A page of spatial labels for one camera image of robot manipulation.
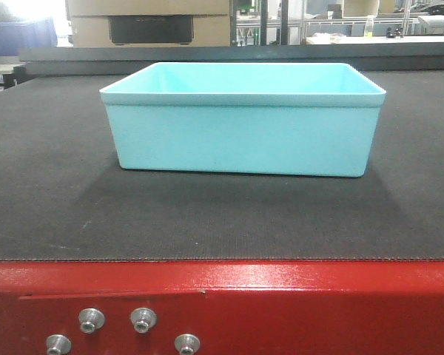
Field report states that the light blue plastic bin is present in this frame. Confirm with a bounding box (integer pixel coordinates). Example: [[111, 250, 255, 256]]
[[100, 62, 386, 178]]

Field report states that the black conveyor belt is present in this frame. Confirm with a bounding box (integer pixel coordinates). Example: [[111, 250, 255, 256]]
[[0, 41, 444, 262]]

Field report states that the cardboard box with cutout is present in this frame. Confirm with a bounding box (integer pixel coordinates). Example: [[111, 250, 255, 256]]
[[66, 0, 232, 48]]

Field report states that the yellow bottle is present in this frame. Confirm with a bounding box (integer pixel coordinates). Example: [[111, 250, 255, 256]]
[[363, 15, 374, 38]]

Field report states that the white background table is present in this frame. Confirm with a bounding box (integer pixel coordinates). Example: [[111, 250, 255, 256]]
[[306, 33, 444, 45]]

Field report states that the blue partition panel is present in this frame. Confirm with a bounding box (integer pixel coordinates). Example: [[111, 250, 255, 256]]
[[0, 17, 58, 56]]

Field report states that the silver frame bolt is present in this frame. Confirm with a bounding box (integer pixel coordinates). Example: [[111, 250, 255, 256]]
[[130, 308, 158, 334], [175, 334, 201, 355], [46, 334, 72, 355], [78, 308, 105, 334]]

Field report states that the red conveyor frame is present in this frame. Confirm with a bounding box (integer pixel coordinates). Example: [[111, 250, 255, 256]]
[[0, 260, 444, 354]]

